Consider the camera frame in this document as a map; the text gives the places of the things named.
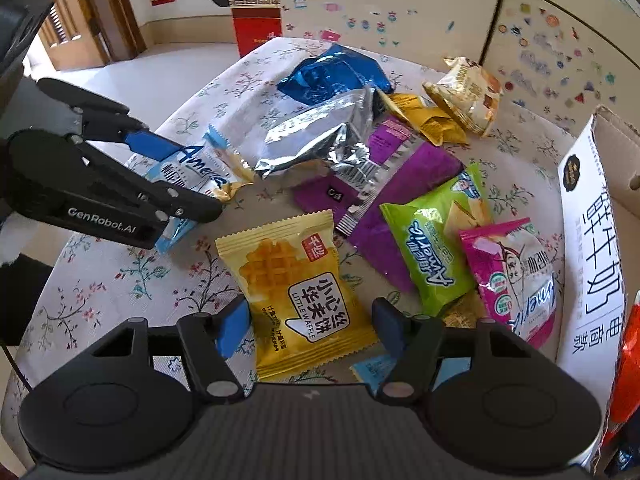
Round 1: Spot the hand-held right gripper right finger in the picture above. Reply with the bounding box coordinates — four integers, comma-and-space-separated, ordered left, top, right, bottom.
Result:
372, 297, 538, 406

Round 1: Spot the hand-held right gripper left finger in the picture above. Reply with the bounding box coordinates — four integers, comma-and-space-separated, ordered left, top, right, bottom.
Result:
92, 296, 251, 403

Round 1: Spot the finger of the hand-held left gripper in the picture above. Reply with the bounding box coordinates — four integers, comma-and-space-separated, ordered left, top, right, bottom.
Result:
75, 141, 223, 223
37, 77, 186, 161

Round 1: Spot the light blue snack packet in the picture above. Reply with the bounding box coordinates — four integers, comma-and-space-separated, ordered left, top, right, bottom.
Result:
142, 124, 256, 253

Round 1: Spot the yellow waffle snack packet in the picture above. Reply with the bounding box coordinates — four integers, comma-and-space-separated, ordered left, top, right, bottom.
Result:
215, 209, 379, 382

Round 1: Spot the gold patterned packet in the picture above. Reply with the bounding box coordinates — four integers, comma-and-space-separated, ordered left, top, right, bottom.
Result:
440, 292, 488, 332

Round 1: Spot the green snack packet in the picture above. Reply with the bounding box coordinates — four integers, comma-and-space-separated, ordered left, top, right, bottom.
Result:
379, 162, 493, 317

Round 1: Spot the silver foil bag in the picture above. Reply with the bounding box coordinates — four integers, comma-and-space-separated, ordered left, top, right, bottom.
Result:
254, 85, 382, 181

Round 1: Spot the pink snack packet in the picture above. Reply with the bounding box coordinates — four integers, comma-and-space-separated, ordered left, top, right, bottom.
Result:
459, 217, 567, 350

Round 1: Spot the white printed cardboard box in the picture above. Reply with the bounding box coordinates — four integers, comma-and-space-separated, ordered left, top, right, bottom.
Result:
555, 105, 640, 476

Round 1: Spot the small light blue packet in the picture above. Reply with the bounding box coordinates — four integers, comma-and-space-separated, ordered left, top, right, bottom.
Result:
349, 354, 401, 397

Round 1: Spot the floral tablecloth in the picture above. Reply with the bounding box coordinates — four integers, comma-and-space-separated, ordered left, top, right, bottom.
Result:
0, 36, 581, 456

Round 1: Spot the wooden door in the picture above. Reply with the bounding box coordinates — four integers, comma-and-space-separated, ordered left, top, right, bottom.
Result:
37, 0, 147, 72

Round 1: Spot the red box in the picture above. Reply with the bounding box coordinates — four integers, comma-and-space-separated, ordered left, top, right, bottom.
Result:
227, 0, 284, 59

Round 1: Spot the dark object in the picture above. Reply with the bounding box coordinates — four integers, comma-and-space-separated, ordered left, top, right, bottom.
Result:
0, 0, 55, 126

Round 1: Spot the purple snack packet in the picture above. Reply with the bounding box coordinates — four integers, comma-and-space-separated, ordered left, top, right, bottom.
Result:
291, 116, 463, 293

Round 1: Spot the blue foil bag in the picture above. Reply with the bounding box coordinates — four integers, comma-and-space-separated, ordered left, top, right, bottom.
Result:
276, 43, 392, 107

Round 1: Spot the mustard yellow small packet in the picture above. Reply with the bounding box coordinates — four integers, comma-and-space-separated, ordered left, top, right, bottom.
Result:
386, 91, 437, 128
406, 109, 471, 147

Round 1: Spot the orange snack packet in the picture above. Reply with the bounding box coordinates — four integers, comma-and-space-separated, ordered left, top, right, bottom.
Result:
607, 304, 640, 428

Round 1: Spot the cream snack packet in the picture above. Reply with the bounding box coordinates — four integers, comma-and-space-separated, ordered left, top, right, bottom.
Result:
422, 56, 502, 138

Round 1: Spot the cream cabinet with stickers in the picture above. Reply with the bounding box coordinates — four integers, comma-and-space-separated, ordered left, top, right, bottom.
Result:
276, 0, 640, 148

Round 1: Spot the black cable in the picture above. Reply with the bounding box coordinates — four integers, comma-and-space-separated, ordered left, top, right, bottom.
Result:
0, 342, 33, 398

